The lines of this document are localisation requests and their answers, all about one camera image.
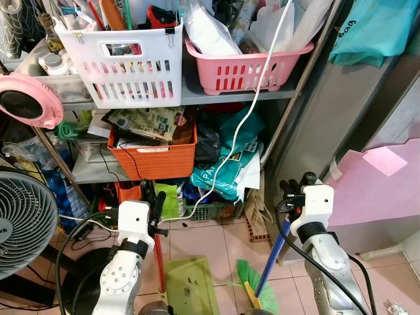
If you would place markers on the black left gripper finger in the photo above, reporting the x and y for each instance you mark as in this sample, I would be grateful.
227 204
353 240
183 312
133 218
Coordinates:
161 205

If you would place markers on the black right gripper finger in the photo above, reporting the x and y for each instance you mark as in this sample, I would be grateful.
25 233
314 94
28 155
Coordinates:
310 180
287 184

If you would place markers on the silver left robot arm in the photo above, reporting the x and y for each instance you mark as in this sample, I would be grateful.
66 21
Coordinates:
121 282

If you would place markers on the grey floor fan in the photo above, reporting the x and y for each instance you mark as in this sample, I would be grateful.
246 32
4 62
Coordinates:
26 223

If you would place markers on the lime green bag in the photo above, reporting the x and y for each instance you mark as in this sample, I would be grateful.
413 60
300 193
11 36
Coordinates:
169 200

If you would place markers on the orange plastic basket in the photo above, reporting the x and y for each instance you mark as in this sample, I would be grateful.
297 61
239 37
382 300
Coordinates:
157 164

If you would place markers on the stainless steel refrigerator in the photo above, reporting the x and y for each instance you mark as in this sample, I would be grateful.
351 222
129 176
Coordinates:
315 131

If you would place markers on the teal plastic bag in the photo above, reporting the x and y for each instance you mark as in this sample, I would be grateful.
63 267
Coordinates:
230 177

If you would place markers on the green plastic crate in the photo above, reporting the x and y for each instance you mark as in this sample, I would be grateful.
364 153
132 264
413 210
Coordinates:
220 211

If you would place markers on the large pink paper sheet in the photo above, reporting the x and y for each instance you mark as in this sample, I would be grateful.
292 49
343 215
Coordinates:
380 197

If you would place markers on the black plastic bag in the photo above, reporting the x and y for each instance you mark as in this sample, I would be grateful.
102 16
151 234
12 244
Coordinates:
208 144

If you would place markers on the pink sticky note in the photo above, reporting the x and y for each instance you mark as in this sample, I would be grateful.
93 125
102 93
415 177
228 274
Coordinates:
386 161

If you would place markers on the grey left robot leg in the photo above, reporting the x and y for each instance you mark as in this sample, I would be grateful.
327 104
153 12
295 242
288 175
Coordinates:
152 310

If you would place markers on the folded newspaper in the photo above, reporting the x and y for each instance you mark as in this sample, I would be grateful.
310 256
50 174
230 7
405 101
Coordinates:
144 121

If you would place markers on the black round stand base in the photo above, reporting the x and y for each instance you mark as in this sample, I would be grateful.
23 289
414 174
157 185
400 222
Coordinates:
82 275

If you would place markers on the blue plastic pack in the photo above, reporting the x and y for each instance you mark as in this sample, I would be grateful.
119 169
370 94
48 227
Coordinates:
65 197

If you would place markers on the grey metal shelf rack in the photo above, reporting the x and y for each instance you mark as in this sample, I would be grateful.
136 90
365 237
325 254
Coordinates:
230 98

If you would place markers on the pink plastic basket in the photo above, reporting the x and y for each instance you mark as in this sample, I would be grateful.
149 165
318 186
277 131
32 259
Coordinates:
216 62

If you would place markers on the clear plastic storage box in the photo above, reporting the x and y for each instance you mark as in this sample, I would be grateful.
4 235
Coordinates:
65 88

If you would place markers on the crumpled silver foil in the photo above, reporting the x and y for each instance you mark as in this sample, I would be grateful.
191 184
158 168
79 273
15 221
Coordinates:
397 308

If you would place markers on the white plastic basket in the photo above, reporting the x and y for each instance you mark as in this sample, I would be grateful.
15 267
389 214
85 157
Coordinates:
157 46

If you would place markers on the white paper bag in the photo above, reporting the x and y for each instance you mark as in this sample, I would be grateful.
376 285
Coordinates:
308 20

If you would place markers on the teal cloth bag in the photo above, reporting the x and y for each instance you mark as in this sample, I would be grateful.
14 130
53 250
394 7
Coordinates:
374 29

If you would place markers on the white plastic bag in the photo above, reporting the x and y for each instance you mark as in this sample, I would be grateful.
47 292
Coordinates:
210 29

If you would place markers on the white lidded jar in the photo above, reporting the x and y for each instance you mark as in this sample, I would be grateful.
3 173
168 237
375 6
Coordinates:
54 64

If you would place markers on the red and black tool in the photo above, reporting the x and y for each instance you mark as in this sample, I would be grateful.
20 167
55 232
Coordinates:
161 16

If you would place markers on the orange comb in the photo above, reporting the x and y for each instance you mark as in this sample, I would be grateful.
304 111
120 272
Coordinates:
113 14

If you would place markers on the glass bottle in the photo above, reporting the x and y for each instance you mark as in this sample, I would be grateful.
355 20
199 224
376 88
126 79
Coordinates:
51 39

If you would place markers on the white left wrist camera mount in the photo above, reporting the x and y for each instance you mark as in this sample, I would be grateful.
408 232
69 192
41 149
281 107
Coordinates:
134 220

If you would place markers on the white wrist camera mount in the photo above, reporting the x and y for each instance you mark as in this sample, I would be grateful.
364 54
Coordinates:
134 220
318 207

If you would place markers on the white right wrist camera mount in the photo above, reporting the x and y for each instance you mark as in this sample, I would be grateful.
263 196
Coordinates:
318 207

